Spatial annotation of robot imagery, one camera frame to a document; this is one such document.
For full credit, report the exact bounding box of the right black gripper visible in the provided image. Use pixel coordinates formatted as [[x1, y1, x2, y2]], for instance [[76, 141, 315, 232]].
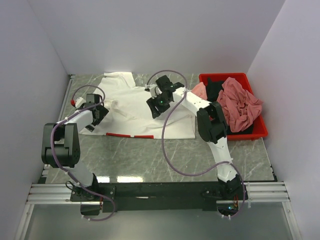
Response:
[[146, 93, 171, 120]]

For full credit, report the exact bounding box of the white t shirt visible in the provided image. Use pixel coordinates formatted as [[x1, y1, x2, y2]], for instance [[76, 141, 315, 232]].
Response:
[[80, 72, 195, 139]]

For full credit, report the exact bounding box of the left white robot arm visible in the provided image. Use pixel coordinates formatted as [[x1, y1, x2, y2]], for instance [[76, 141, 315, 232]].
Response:
[[41, 93, 109, 201]]

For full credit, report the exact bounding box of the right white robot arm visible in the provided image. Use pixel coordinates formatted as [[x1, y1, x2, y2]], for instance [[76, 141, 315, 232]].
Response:
[[145, 75, 244, 200]]

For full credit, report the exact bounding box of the light pink t shirt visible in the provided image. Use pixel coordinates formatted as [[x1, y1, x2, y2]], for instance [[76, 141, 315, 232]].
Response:
[[191, 82, 208, 100]]

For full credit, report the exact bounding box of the black t shirt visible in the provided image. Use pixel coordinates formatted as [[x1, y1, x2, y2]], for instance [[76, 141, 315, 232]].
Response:
[[206, 77, 254, 135]]

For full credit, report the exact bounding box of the dusty pink t shirt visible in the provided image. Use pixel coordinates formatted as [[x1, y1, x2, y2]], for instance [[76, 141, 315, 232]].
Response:
[[217, 77, 263, 133]]

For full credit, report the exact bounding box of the black base beam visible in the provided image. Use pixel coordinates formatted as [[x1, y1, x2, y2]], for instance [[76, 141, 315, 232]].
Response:
[[70, 181, 248, 215]]

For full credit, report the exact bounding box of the red plastic bin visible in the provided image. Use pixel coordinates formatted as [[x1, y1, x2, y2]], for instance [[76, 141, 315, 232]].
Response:
[[198, 72, 268, 141]]

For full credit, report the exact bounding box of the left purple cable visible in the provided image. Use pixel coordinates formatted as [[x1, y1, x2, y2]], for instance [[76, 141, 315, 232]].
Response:
[[49, 85, 116, 222]]

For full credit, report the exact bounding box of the purple cable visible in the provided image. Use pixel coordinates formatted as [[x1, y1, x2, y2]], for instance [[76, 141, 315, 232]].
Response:
[[49, 85, 116, 222], [147, 69, 247, 218]]

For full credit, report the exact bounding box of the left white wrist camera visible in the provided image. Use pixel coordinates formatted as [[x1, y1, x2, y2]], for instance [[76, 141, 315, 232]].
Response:
[[70, 97, 86, 109]]

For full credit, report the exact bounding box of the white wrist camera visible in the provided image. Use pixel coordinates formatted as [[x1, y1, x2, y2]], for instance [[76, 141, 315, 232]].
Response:
[[70, 97, 86, 109], [144, 84, 158, 99]]

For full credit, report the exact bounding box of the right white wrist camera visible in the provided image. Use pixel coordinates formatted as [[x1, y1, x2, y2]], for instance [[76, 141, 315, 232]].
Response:
[[144, 84, 158, 99]]

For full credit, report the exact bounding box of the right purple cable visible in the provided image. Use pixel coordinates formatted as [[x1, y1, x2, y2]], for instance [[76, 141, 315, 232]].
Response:
[[147, 69, 247, 218]]

